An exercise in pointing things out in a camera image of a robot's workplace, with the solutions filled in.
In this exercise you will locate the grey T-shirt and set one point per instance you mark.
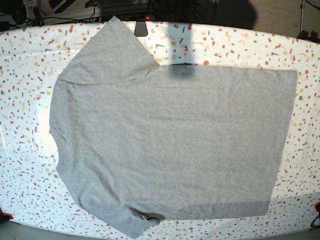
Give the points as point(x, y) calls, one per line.
point(139, 143)

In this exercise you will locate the black power strip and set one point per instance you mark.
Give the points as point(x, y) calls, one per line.
point(125, 18)

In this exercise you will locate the red corner clamp right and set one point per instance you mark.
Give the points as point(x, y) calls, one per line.
point(315, 224)

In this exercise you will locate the red corner clamp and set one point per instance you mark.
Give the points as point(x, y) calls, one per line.
point(5, 217)
point(315, 224)

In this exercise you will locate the red corner clamp left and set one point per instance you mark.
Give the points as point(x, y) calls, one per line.
point(5, 217)

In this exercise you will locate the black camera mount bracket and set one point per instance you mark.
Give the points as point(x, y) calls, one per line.
point(140, 29)

